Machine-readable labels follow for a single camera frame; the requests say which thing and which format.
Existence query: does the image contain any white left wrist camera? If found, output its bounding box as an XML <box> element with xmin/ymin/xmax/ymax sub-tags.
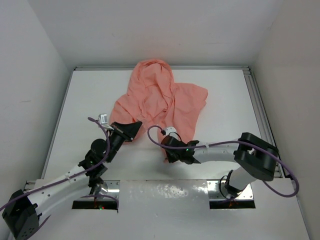
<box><xmin>98</xmin><ymin>114</ymin><xmax>110</xmax><ymax>129</ymax></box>

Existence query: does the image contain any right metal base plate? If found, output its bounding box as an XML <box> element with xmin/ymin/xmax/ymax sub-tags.
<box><xmin>206</xmin><ymin>179</ymin><xmax>256</xmax><ymax>201</ymax></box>

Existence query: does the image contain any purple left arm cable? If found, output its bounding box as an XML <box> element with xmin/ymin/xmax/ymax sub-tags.
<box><xmin>0</xmin><ymin>116</ymin><xmax>118</xmax><ymax>236</ymax></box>

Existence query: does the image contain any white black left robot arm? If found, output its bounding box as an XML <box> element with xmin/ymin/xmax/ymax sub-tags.
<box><xmin>0</xmin><ymin>121</ymin><xmax>142</xmax><ymax>240</ymax></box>

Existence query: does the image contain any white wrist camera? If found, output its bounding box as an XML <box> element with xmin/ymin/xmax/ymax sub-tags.
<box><xmin>163</xmin><ymin>126</ymin><xmax>178</xmax><ymax>137</ymax></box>
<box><xmin>98</xmin><ymin>114</ymin><xmax>110</xmax><ymax>129</ymax></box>

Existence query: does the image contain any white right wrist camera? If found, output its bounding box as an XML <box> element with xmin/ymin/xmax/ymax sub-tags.
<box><xmin>163</xmin><ymin>126</ymin><xmax>178</xmax><ymax>137</ymax></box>

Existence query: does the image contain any metal base plate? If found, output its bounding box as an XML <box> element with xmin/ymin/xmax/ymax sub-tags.
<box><xmin>206</xmin><ymin>179</ymin><xmax>256</xmax><ymax>201</ymax></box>
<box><xmin>90</xmin><ymin>180</ymin><xmax>120</xmax><ymax>199</ymax></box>

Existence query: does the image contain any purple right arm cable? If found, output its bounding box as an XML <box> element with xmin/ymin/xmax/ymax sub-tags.
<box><xmin>147</xmin><ymin>125</ymin><xmax>300</xmax><ymax>201</ymax></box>

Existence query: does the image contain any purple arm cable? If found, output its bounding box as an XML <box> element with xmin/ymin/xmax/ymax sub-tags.
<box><xmin>147</xmin><ymin>125</ymin><xmax>300</xmax><ymax>201</ymax></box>
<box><xmin>0</xmin><ymin>116</ymin><xmax>118</xmax><ymax>236</ymax></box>

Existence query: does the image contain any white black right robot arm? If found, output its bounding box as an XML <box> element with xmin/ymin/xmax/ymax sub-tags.
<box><xmin>161</xmin><ymin>132</ymin><xmax>279</xmax><ymax>199</ymax></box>

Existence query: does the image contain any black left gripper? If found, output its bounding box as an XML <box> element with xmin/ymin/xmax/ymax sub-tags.
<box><xmin>105</xmin><ymin>120</ymin><xmax>142</xmax><ymax>163</ymax></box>

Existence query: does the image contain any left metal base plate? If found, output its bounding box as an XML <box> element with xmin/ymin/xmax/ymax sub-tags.
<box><xmin>90</xmin><ymin>180</ymin><xmax>120</xmax><ymax>199</ymax></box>

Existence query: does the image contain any aluminium table edge rail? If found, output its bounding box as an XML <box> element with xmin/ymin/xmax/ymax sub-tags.
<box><xmin>7</xmin><ymin>65</ymin><xmax>293</xmax><ymax>240</ymax></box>

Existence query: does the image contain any pink hooded zip jacket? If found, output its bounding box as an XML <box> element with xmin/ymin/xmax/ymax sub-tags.
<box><xmin>108</xmin><ymin>58</ymin><xmax>209</xmax><ymax>165</ymax></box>

